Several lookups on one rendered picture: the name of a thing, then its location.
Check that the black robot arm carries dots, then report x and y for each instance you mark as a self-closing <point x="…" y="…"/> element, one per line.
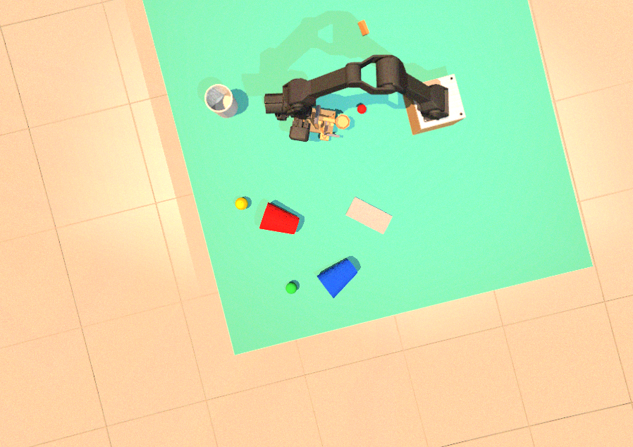
<point x="300" y="94"/>

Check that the yellow ball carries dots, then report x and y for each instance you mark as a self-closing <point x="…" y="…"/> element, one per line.
<point x="241" y="203"/>

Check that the green ball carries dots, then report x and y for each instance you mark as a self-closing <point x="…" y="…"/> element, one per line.
<point x="291" y="288"/>

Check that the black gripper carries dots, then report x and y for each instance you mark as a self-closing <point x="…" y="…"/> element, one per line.
<point x="300" y="130"/>

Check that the red bucket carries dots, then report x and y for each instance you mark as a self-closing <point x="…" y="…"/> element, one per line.
<point x="277" y="219"/>

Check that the tan cylinder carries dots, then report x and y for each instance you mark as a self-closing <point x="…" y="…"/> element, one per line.
<point x="221" y="101"/>

